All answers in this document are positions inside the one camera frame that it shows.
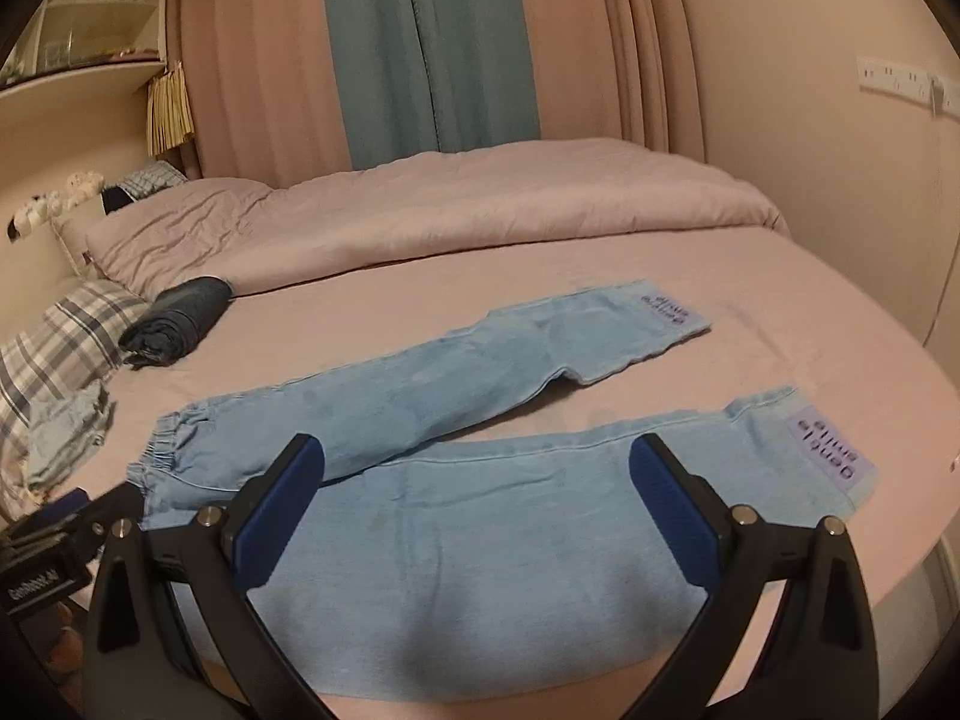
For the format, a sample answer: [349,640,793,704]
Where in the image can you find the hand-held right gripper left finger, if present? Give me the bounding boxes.
[81,433,353,720]

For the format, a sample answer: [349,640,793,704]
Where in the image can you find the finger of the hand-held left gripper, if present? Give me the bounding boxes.
[34,484,147,548]

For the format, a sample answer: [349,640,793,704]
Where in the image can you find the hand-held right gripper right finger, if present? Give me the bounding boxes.
[628,433,880,720]

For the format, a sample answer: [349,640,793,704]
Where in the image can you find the light blue denim pants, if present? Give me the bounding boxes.
[126,279,880,700]

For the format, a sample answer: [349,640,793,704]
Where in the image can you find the crumpled light blue cloth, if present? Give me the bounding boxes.
[22,381,119,497]

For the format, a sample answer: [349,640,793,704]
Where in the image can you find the plaid pillow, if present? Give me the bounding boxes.
[0,279,155,500]

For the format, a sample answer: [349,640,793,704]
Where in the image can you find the dark folded garment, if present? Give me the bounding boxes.
[118,277,235,371]

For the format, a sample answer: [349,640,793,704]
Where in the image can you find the pink bed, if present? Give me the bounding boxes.
[0,137,960,720]

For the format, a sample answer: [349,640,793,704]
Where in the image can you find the pink pillow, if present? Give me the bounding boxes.
[84,178,275,299]

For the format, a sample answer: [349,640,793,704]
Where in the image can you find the black and white plush toy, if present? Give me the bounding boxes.
[6,191,67,242]

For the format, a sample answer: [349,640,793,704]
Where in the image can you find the beige plush toy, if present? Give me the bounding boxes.
[64,169,106,205]

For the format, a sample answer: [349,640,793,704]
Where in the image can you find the small checked cushion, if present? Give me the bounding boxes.
[120,160,188,201]

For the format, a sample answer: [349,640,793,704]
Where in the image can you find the pink duvet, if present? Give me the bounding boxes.
[217,137,788,295]

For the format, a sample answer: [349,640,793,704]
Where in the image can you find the yellow hanging tassel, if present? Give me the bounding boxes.
[146,61,196,157]

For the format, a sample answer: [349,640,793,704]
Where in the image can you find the pink curtain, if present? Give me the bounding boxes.
[166,0,353,188]
[514,0,706,162]

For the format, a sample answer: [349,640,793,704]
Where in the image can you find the teal curtain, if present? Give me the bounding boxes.
[319,0,542,170]

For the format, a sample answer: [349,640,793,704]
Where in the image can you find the cream wall shelf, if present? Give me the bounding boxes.
[0,0,172,95]

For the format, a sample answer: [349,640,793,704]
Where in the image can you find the white wall power strip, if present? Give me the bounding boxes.
[857,55,960,119]

